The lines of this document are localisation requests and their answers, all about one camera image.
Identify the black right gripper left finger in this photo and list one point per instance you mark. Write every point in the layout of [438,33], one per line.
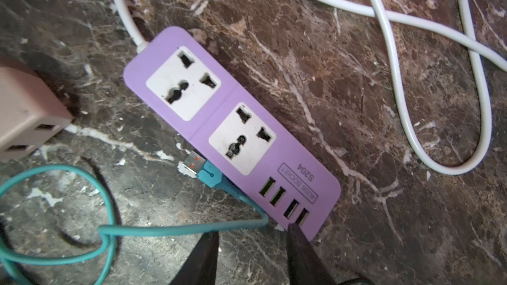
[201,265]

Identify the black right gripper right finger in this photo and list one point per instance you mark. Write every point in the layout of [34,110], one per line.
[304,266]

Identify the pink USB wall charger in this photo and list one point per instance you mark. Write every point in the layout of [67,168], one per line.
[31,113]

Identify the purple power strip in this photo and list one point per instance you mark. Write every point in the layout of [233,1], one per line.
[185,85]

